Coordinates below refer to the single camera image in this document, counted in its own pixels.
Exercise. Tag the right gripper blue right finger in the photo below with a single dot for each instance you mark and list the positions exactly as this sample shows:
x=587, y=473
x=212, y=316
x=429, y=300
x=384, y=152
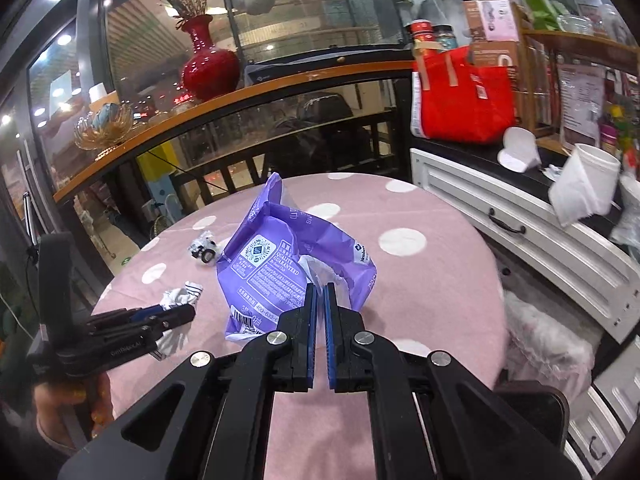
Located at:
x=330, y=306

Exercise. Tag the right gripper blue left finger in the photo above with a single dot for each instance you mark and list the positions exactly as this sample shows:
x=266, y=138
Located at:
x=311, y=318

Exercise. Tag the purple plastic package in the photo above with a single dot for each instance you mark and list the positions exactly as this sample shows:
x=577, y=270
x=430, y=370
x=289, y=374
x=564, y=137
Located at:
x=275, y=253

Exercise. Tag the white striped wrapper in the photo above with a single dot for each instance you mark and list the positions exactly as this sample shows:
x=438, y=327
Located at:
x=177, y=314

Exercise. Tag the black trash bin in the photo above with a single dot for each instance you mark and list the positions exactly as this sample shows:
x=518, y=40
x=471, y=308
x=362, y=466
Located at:
x=545, y=408

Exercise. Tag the left hand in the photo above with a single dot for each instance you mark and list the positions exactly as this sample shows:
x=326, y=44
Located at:
x=52, y=400

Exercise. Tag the pink polka dot tablecloth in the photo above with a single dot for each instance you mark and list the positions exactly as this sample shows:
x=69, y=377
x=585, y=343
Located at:
x=437, y=288

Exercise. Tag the clear plastic wrapped bundle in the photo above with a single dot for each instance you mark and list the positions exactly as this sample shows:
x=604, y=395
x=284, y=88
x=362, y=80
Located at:
x=541, y=349

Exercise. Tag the gold lotus bowl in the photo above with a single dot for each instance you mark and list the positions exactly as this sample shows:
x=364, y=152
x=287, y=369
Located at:
x=105, y=128

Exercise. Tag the red tote bag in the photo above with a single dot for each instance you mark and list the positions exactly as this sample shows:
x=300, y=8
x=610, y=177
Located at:
x=456, y=101

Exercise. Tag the red ceramic vase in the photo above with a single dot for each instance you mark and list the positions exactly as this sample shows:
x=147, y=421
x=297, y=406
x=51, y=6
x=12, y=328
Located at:
x=211, y=71

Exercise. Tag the white top left drawer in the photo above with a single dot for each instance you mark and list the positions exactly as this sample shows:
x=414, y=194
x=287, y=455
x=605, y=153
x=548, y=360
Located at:
x=586, y=266

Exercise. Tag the white paper cup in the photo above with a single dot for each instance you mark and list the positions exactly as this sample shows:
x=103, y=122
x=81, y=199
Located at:
x=586, y=185

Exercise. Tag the white upper stack drawer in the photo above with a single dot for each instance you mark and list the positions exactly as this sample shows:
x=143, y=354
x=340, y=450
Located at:
x=602, y=417

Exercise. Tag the wooden shelf rack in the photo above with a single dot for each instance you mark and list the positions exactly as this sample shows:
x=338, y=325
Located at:
x=537, y=88

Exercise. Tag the wooden counter rail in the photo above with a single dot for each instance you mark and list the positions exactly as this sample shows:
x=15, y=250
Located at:
x=229, y=104

